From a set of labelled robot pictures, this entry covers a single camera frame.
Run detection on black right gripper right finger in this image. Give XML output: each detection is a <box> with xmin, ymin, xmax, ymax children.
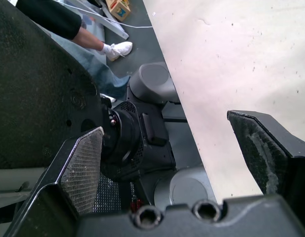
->
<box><xmin>226</xmin><ymin>110</ymin><xmax>305</xmax><ymax>234</ymax></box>

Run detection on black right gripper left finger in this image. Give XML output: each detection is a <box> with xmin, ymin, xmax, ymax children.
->
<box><xmin>3</xmin><ymin>126</ymin><xmax>105</xmax><ymax>237</ymax></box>

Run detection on black robot waist unit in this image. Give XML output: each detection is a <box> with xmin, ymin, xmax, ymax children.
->
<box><xmin>99</xmin><ymin>96</ymin><xmax>177</xmax><ymax>182</ymax></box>

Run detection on grey robot hip joint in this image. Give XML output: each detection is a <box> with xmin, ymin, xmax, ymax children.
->
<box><xmin>153</xmin><ymin>165</ymin><xmax>217</xmax><ymax>206</ymax></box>
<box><xmin>127</xmin><ymin>61</ymin><xmax>180</xmax><ymax>105</ymax></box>

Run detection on person's leg in blue jeans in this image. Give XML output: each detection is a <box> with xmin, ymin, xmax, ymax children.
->
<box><xmin>38</xmin><ymin>24</ymin><xmax>131</xmax><ymax>100</ymax></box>

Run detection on white sneaker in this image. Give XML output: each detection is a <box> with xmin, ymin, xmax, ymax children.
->
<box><xmin>107</xmin><ymin>41</ymin><xmax>133</xmax><ymax>62</ymax></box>

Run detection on grey metal bar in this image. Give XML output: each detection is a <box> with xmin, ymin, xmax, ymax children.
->
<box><xmin>89</xmin><ymin>4</ymin><xmax>130</xmax><ymax>40</ymax></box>

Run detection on person's leg, black trousers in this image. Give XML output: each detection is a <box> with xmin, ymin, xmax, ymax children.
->
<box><xmin>15</xmin><ymin>0</ymin><xmax>111</xmax><ymax>55</ymax></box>

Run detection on colourful wooden toy box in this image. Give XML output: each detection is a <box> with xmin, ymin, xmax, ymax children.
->
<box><xmin>105</xmin><ymin>0</ymin><xmax>131</xmax><ymax>22</ymax></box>

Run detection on white cable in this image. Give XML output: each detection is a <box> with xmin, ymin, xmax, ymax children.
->
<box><xmin>67</xmin><ymin>2</ymin><xmax>153</xmax><ymax>29</ymax></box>

